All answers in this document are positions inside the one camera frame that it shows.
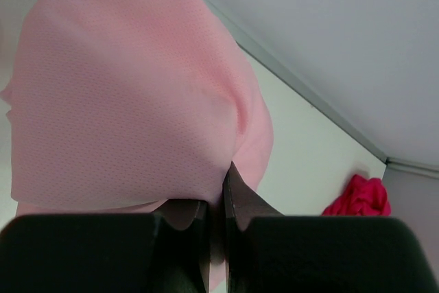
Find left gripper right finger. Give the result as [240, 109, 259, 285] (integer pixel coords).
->
[223, 166, 433, 292]

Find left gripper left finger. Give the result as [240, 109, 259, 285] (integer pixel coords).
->
[1, 200, 208, 292]

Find light pink t shirt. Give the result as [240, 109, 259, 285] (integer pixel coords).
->
[1, 0, 273, 292]

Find magenta t shirt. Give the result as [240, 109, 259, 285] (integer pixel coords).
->
[322, 174, 391, 216]

